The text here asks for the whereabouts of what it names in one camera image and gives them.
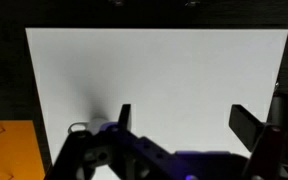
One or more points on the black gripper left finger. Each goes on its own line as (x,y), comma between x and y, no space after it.
(125,116)

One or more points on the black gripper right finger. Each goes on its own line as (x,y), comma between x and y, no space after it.
(245,125)

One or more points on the black office chair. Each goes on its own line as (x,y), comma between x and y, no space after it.
(285,126)

